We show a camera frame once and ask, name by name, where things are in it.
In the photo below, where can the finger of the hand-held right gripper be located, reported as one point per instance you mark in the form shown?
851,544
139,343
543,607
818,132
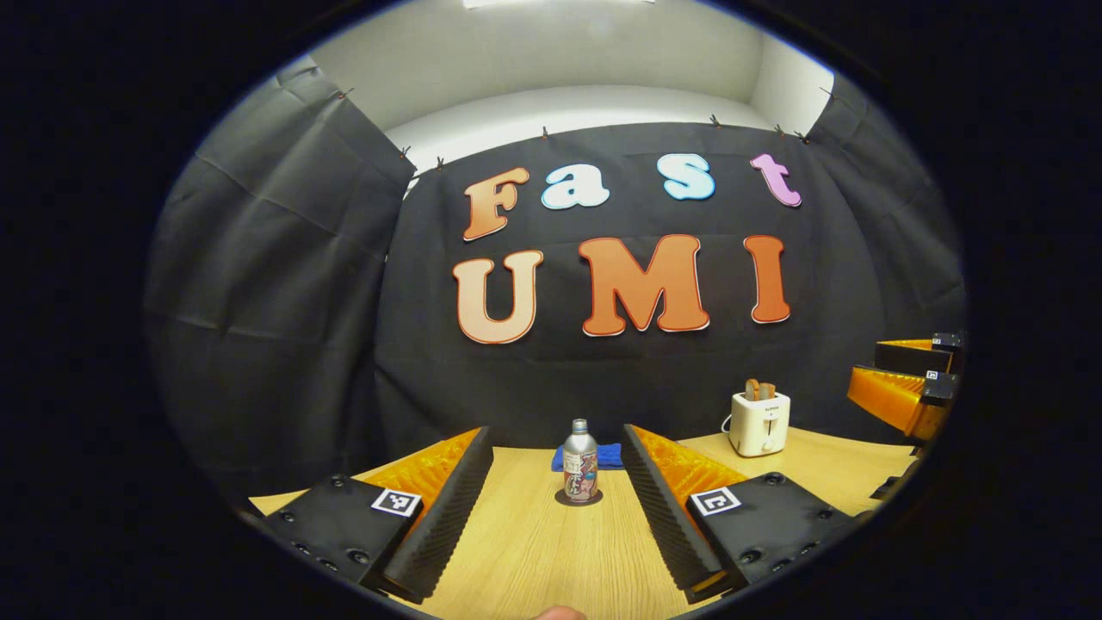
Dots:
887,396
908,357

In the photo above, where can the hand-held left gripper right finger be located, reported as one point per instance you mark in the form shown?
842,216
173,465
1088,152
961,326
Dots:
659,517

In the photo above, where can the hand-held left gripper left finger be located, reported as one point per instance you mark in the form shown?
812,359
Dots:
448,525

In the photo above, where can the silver water bottle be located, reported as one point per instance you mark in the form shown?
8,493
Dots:
580,461

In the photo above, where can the dark round coaster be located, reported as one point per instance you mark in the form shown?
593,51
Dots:
561,499

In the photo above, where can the blue towel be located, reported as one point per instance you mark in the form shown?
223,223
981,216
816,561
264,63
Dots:
609,456

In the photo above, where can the cream white toaster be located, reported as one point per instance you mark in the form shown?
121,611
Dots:
758,426

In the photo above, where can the plain black side cloth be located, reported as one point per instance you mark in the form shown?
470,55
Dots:
258,301
895,224

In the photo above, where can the black backdrop cloth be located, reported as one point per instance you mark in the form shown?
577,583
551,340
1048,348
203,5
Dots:
551,387

